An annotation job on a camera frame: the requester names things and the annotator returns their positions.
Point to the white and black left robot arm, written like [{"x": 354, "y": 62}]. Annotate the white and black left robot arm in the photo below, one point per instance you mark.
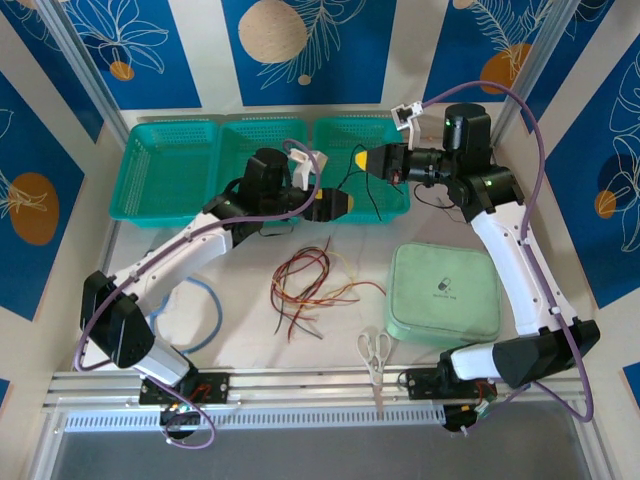
[{"x": 165, "y": 260}]

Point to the teal plastic basket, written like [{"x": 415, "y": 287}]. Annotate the teal plastic basket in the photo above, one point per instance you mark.
[
  {"x": 165, "y": 165},
  {"x": 340, "y": 135},
  {"x": 235, "y": 150}
]

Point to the green medicine pouch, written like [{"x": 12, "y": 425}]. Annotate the green medicine pouch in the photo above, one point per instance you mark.
[{"x": 440, "y": 295}]

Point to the white scissors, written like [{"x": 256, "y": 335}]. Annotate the white scissors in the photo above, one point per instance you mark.
[{"x": 375, "y": 370}]

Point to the black base connector block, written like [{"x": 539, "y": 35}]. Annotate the black base connector block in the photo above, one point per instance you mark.
[
  {"x": 455, "y": 417},
  {"x": 175, "y": 415}
]

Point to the aluminium frame post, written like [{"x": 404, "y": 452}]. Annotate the aluminium frame post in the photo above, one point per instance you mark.
[
  {"x": 85, "y": 75},
  {"x": 537, "y": 55}
]

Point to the aluminium rail frame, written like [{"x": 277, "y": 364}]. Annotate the aluminium rail frame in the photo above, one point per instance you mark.
[{"x": 310, "y": 387}]

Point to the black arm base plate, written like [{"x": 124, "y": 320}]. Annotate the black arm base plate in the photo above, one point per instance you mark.
[
  {"x": 420, "y": 385},
  {"x": 215, "y": 387}
]

